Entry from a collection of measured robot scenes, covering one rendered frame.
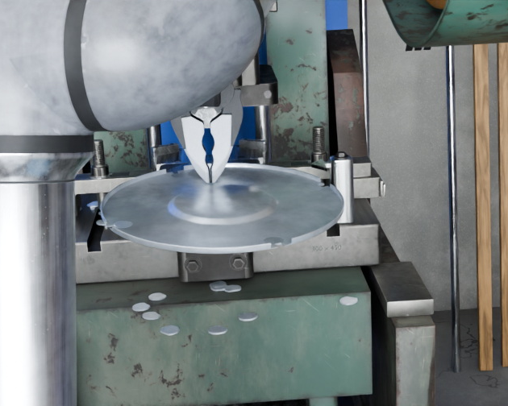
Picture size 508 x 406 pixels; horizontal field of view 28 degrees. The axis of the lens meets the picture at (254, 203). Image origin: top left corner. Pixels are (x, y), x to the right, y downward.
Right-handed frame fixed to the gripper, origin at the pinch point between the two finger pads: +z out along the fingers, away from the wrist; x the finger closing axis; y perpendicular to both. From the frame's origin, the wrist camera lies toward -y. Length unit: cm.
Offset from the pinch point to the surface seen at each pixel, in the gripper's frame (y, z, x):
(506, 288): 101, 60, -68
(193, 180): 2.1, 1.2, 2.3
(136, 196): -3.4, 1.3, 9.2
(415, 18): 30.9, -14.2, -32.4
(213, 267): 2.1, 13.2, 0.4
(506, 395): 84, 80, -64
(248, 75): 11.5, -10.3, -5.9
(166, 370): -3.9, 24.7, 7.3
